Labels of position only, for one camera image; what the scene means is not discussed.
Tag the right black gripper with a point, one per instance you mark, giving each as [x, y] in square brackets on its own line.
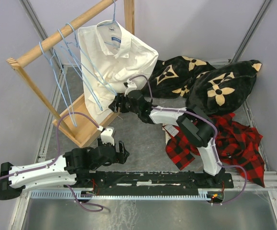
[120, 98]

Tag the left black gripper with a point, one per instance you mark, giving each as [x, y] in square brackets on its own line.
[121, 156]

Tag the white shirt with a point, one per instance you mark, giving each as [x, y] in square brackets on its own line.
[134, 58]

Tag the blue wire hanger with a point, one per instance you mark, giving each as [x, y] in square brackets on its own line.
[98, 77]
[59, 64]
[81, 75]
[110, 31]

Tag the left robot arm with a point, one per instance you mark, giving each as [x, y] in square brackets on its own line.
[71, 168]

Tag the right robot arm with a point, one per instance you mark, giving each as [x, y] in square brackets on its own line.
[194, 124]

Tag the red black plaid shirt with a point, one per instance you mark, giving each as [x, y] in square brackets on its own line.
[236, 144]

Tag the wooden clothes rack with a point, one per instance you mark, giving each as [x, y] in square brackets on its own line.
[84, 133]

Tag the black beige floral blanket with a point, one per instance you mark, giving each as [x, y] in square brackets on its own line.
[216, 91]

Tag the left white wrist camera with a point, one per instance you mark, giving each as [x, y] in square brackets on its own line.
[106, 135]

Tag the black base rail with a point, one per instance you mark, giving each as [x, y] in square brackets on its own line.
[149, 183]

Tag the grey slotted cable duct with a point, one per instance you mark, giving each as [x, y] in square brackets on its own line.
[80, 195]

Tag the blue wire hanger front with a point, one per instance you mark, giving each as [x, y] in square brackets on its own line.
[59, 64]

